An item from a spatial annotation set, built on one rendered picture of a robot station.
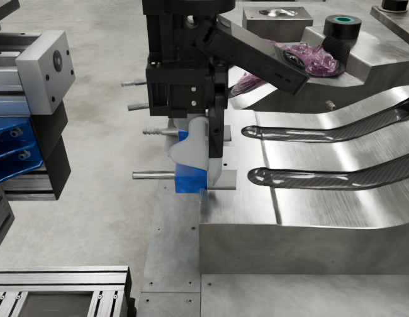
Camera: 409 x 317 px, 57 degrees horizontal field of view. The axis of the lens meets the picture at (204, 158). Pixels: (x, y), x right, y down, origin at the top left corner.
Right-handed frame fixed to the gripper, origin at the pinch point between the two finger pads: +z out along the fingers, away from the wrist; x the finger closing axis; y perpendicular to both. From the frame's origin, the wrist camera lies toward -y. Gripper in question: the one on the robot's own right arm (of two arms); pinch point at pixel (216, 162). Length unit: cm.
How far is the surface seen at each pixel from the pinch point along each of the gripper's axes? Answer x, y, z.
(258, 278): 8.9, -5.2, 11.1
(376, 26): -94, -58, 11
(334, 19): -50, -28, -3
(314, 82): -28.4, -19.3, 2.2
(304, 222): 7.8, -9.8, 2.5
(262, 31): -78, -16, 8
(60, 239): -68, 62, 91
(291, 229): 8.4, -8.3, 3.1
